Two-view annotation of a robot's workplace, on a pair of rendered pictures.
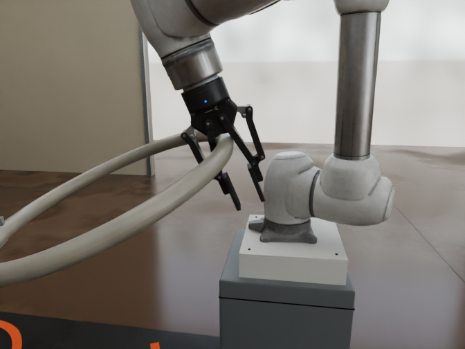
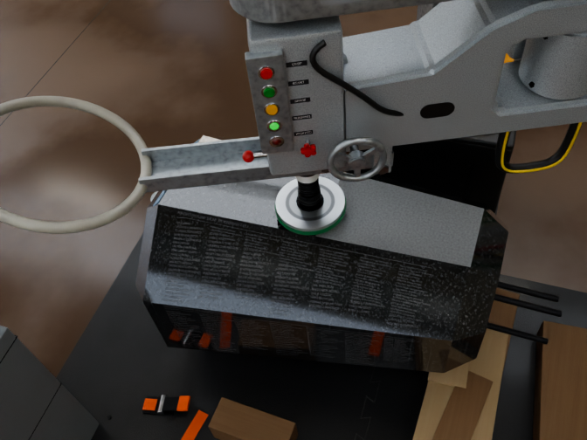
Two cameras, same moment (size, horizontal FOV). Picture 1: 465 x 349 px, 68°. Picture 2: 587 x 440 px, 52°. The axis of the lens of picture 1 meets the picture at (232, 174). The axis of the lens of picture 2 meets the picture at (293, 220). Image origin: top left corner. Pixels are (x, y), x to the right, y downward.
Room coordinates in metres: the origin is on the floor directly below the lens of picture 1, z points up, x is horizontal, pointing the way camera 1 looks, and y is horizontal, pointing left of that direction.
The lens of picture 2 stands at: (1.59, 1.12, 2.27)
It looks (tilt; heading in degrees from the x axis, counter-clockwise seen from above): 51 degrees down; 196
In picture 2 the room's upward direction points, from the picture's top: 8 degrees counter-clockwise
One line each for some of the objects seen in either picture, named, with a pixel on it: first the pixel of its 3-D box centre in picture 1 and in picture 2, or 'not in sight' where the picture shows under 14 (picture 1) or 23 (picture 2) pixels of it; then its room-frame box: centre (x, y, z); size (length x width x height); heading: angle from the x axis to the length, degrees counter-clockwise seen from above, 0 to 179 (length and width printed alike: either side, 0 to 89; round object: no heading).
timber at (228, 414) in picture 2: not in sight; (253, 429); (0.90, 0.67, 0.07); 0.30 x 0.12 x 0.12; 79
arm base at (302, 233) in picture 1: (281, 223); not in sight; (1.10, -0.17, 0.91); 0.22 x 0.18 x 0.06; 85
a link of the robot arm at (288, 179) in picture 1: (290, 185); not in sight; (1.09, -0.19, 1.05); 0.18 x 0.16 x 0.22; 58
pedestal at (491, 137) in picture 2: not in sight; (433, 148); (-0.33, 1.26, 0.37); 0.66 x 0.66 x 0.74; 81
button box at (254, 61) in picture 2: not in sight; (271, 105); (0.57, 0.82, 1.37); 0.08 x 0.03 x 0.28; 105
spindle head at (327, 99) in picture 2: not in sight; (330, 83); (0.43, 0.94, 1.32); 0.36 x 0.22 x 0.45; 105
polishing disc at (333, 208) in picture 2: not in sight; (310, 202); (0.45, 0.86, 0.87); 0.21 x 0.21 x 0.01
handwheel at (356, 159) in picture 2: not in sight; (354, 150); (0.53, 1.01, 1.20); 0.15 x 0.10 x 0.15; 105
